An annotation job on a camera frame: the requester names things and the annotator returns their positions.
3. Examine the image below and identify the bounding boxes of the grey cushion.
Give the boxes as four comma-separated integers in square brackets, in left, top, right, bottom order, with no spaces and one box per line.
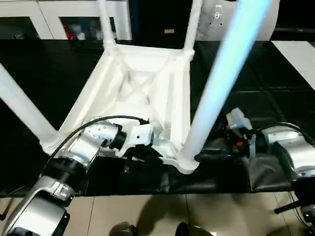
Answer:
[196,0,281,42]

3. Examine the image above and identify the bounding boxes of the white board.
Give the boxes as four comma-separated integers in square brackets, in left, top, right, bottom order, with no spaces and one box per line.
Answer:
[270,40,315,85]

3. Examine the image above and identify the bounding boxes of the white cabinet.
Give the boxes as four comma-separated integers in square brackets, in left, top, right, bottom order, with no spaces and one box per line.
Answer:
[0,0,133,41]

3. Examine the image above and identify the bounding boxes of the black mat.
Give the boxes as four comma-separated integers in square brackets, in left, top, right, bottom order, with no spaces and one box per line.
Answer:
[0,39,315,198]

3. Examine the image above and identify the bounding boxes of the loose floor cables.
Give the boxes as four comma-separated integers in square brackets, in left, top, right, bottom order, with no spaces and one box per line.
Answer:
[287,191,315,227]

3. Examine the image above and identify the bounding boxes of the dark blue cabinet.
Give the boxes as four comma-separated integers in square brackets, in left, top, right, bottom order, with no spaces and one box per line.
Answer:
[129,0,195,49]

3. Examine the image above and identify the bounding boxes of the white plastic table leg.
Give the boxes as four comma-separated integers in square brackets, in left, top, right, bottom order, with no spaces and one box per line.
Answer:
[183,0,204,54]
[0,63,63,151]
[177,0,273,171]
[97,0,118,54]

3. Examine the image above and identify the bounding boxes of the black bar red light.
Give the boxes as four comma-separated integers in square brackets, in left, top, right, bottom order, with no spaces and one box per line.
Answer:
[272,27,315,33]

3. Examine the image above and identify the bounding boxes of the white plastic table top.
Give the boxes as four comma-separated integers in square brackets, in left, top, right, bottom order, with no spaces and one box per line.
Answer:
[40,44,199,176]

